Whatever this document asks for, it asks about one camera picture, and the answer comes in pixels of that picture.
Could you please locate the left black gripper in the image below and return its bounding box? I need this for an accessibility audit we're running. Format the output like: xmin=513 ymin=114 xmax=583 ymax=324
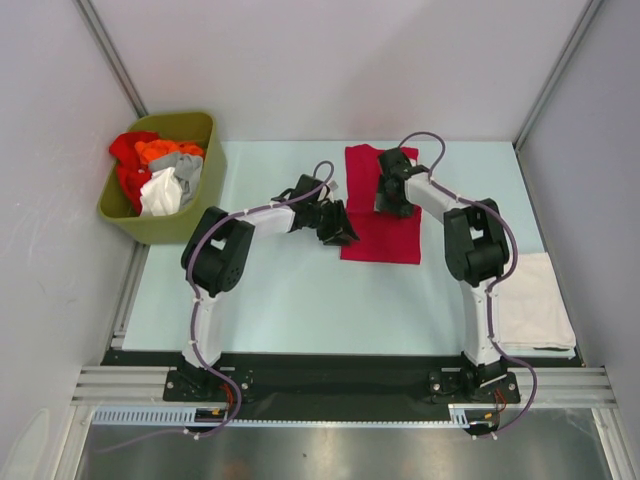
xmin=306 ymin=200 xmax=359 ymax=247

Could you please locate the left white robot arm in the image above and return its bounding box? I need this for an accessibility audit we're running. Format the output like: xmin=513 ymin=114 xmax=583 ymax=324
xmin=163 ymin=174 xmax=359 ymax=401

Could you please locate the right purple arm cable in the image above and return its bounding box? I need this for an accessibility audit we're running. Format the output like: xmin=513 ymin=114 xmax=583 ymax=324
xmin=399 ymin=130 xmax=541 ymax=441

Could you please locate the left aluminium frame rail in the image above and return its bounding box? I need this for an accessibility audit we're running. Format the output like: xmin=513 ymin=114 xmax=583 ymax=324
xmin=69 ymin=364 xmax=174 ymax=407

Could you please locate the left corner aluminium post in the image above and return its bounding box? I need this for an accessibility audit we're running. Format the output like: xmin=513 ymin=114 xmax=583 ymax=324
xmin=72 ymin=0 xmax=148 ymax=118

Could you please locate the bright red t shirt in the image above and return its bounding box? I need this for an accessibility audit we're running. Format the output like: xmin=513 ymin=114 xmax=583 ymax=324
xmin=109 ymin=131 xmax=159 ymax=215

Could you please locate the right corner aluminium post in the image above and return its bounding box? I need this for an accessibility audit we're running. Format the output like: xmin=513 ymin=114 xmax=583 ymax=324
xmin=512 ymin=0 xmax=608 ymax=154

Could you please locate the orange t shirt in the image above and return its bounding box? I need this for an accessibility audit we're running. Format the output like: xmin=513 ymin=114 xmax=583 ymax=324
xmin=134 ymin=139 xmax=205 ymax=167

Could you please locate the corner aluminium post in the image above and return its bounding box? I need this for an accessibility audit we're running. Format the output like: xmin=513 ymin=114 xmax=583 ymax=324
xmin=72 ymin=0 xmax=148 ymax=118
xmin=512 ymin=0 xmax=608 ymax=154

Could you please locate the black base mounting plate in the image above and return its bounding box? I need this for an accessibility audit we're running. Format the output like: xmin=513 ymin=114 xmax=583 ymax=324
xmin=100 ymin=351 xmax=585 ymax=419

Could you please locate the grey t shirt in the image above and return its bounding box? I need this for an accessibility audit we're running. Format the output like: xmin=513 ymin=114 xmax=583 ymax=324
xmin=148 ymin=153 xmax=203 ymax=211

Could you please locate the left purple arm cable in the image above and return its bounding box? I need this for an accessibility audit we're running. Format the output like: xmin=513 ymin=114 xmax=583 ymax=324
xmin=94 ymin=159 xmax=337 ymax=454

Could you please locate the folded white t shirt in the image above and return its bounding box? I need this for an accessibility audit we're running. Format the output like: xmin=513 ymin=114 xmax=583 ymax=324
xmin=496 ymin=253 xmax=576 ymax=351

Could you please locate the white slotted cable duct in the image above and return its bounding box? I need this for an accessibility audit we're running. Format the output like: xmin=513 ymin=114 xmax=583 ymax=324
xmin=92 ymin=405 xmax=497 ymax=430

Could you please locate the aluminium frame rail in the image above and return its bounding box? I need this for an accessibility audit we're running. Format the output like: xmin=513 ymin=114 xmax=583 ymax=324
xmin=69 ymin=364 xmax=174 ymax=407
xmin=514 ymin=364 xmax=619 ymax=409

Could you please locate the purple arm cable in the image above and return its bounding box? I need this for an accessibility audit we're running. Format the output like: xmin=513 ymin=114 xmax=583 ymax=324
xmin=94 ymin=159 xmax=337 ymax=454
xmin=399 ymin=130 xmax=541 ymax=441

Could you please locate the crimson red t shirt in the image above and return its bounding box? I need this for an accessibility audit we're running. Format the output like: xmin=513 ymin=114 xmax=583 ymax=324
xmin=340 ymin=144 xmax=422 ymax=265

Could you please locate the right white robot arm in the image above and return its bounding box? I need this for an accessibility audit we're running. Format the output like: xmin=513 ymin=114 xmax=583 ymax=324
xmin=375 ymin=147 xmax=510 ymax=402

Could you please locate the white t shirt in bin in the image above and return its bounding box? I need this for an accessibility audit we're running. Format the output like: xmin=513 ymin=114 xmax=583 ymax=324
xmin=140 ymin=167 xmax=182 ymax=217

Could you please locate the right aluminium frame rail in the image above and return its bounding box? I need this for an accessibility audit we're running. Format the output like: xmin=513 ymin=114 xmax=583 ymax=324
xmin=514 ymin=364 xmax=619 ymax=409

